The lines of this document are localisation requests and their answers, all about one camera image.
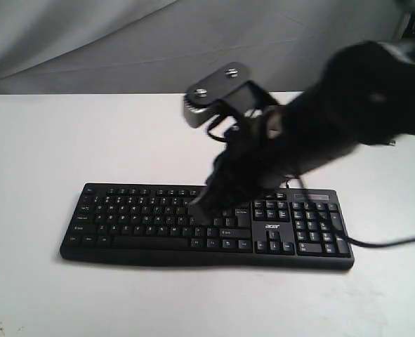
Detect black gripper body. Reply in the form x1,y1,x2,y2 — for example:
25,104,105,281
205,115,296,211

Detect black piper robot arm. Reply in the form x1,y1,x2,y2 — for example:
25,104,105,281
184,41,415,224

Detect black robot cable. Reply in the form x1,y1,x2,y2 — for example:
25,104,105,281
206,119,415,249

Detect grey backdrop cloth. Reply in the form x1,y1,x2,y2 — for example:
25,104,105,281
0,1,401,94

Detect black acer keyboard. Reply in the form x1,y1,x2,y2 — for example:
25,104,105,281
60,183,355,270

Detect black stand pole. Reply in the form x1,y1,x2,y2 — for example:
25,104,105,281
391,0,415,43

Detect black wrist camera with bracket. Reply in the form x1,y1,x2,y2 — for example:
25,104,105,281
183,62,279,128

